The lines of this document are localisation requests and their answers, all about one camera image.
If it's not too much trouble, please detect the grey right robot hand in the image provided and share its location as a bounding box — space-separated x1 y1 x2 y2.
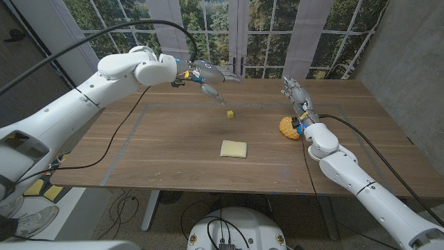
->
280 75 320 124

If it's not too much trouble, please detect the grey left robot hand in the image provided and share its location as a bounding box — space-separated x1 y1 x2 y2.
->
179 59 243 106

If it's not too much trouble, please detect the pale yellow sponge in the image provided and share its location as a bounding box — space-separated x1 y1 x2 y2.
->
220 140 248 159

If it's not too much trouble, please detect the orange toy pineapple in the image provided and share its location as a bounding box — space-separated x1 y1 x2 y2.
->
279 116 301 140

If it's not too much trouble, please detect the printed window forest backdrop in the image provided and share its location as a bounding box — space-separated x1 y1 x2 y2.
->
51 0 389 93

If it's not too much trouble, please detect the grey table leg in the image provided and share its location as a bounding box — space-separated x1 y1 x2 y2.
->
141 190 160 232
317 196 340 241

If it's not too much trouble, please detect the dark ribbed round object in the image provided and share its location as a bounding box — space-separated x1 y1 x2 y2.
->
159 190 183 205

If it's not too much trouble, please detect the white robot torso base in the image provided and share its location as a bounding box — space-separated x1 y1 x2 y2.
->
187 206 287 250

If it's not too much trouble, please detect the yellow and black floor mat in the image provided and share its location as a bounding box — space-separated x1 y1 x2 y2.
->
24 177 64 202

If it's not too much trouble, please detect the white robot body edge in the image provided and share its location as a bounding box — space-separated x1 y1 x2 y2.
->
0 240 140 250

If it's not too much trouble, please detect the white sneaker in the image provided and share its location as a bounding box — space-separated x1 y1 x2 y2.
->
15 205 60 239
0 194 24 219

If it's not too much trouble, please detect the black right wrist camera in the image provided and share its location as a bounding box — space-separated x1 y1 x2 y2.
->
291 116 303 135

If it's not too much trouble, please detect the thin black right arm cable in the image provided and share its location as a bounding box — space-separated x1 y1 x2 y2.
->
301 137 400 250

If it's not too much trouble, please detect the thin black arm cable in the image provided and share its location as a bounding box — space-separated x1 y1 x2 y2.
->
301 137 400 250
13 85 152 185

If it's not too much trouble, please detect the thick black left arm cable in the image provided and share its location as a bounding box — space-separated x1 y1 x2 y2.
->
0 19 198 97

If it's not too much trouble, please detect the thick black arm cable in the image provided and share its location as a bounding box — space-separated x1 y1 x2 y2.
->
0 19 198 97
318 114 444 226

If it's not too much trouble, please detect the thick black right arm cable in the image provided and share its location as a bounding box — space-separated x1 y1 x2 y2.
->
318 114 444 226

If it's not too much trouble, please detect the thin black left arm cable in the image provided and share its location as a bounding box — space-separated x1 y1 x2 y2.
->
13 85 152 185

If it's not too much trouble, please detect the thin black floor cable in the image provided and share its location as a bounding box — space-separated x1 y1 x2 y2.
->
180 200 223 240
96 189 140 240

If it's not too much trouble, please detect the black torso cable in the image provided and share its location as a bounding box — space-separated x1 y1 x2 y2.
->
204 217 250 250

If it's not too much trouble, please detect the black door handle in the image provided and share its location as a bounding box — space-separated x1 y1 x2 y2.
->
3 28 27 43

